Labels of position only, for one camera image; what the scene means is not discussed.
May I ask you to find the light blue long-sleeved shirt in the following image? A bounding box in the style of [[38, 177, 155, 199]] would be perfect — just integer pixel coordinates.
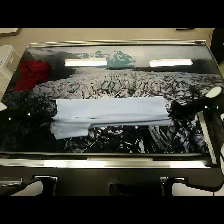
[[49, 96, 174, 141]]

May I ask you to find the red garment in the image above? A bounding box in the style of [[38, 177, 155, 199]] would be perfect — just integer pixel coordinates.
[[14, 59, 53, 92]]

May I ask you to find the black cable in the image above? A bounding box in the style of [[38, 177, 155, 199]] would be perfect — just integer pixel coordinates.
[[160, 176, 224, 197], [0, 175, 58, 197]]

